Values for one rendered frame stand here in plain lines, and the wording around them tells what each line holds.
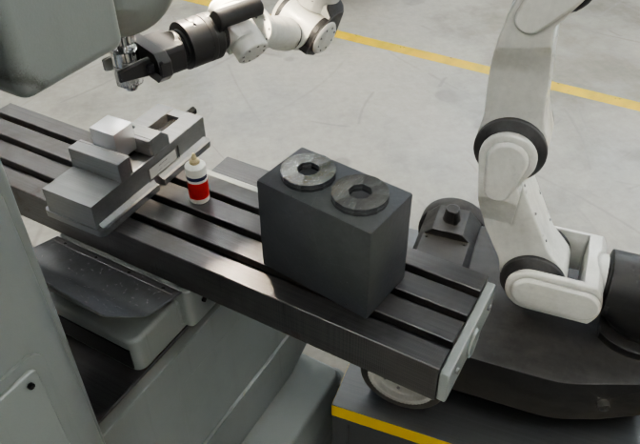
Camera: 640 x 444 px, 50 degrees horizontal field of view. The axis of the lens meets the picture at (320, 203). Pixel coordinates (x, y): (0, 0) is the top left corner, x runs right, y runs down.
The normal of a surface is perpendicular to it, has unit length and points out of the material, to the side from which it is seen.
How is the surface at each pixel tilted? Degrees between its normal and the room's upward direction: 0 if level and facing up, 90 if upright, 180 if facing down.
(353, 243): 90
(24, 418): 88
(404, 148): 0
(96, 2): 90
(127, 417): 90
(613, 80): 0
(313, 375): 0
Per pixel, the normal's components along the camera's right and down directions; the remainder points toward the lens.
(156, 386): 0.87, 0.31
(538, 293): -0.36, 0.59
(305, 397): 0.00, -0.77
